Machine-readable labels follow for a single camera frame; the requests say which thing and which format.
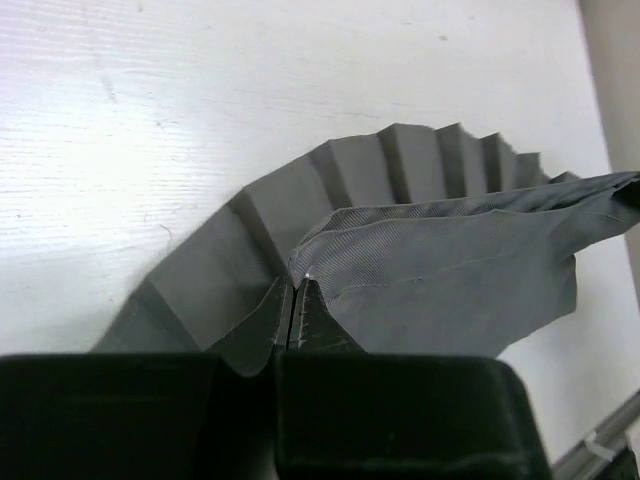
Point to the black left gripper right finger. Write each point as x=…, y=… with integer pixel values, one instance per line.
x=313, y=329

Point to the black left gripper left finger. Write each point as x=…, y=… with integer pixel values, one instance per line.
x=249, y=346

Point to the grey pleated skirt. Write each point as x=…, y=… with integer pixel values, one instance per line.
x=422, y=241

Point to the aluminium table edge rail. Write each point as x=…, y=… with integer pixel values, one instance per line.
x=610, y=451

